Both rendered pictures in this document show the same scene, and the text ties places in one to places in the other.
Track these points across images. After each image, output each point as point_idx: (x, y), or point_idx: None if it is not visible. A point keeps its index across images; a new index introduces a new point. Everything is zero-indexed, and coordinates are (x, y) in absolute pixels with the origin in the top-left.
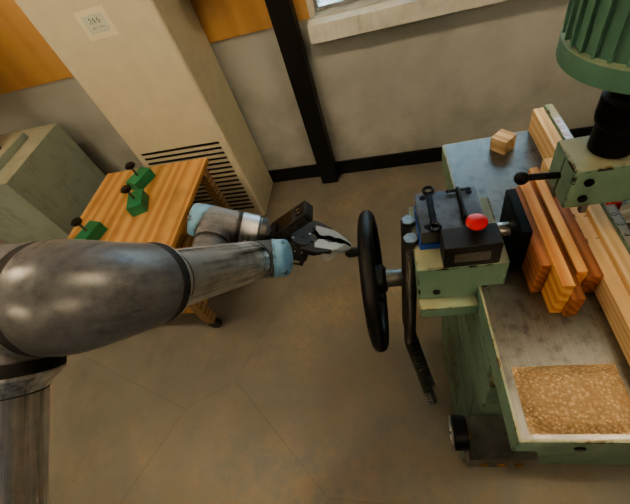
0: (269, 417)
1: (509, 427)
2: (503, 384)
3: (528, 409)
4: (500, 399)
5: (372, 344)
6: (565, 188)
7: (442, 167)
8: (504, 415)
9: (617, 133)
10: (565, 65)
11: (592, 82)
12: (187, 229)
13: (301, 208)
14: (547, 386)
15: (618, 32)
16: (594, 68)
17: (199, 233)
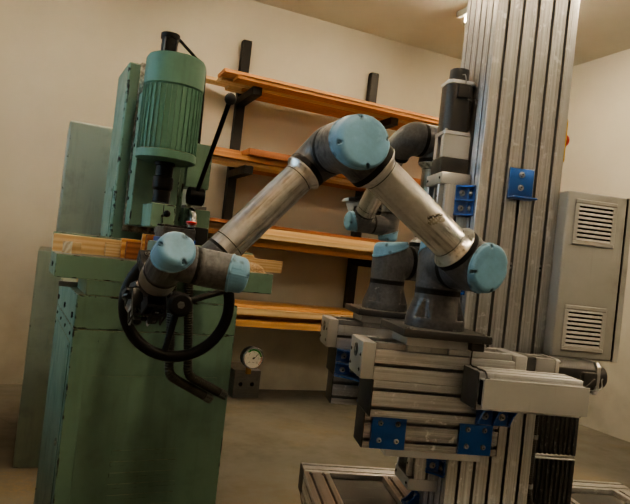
0: None
1: (264, 284)
2: (250, 272)
3: (259, 270)
4: (251, 287)
5: (233, 309)
6: (171, 217)
7: (60, 274)
8: (258, 288)
9: (171, 190)
10: (176, 156)
11: (187, 159)
12: (195, 247)
13: (150, 250)
14: (250, 263)
15: (190, 143)
16: (187, 154)
17: (199, 247)
